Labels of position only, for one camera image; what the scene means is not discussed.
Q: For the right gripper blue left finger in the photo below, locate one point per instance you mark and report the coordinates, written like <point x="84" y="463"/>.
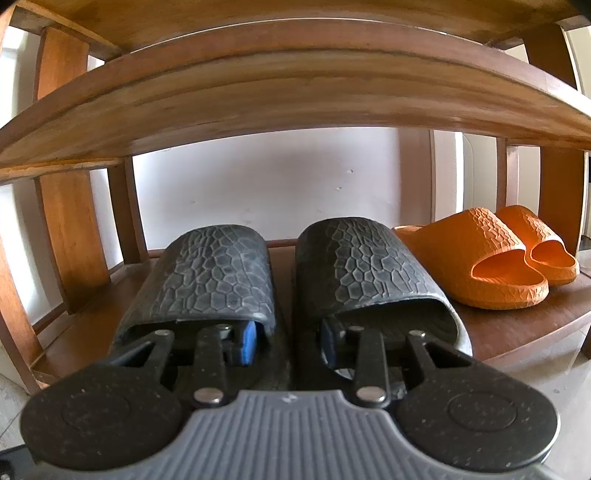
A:
<point x="247" y="339"/>

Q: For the brown wooden shoe rack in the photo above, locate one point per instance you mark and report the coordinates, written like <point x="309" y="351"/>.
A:
<point x="143" y="119"/>

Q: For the dark grey textured slipper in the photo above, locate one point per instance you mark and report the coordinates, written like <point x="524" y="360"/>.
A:
<point x="214" y="275"/>

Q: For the orange slipper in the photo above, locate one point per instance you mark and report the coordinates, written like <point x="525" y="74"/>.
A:
<point x="477" y="260"/>
<point x="545" y="250"/>

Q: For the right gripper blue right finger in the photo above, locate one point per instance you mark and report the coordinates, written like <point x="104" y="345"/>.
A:
<point x="333" y="341"/>

